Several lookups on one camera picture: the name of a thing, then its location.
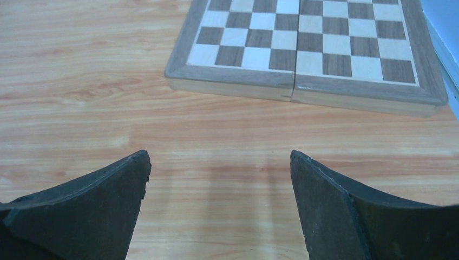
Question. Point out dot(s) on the wooden chessboard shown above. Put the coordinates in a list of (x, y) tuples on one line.
[(365, 55)]

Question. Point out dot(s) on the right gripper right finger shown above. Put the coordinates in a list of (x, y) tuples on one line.
[(342, 218)]

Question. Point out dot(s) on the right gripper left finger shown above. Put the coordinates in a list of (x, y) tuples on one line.
[(90, 217)]

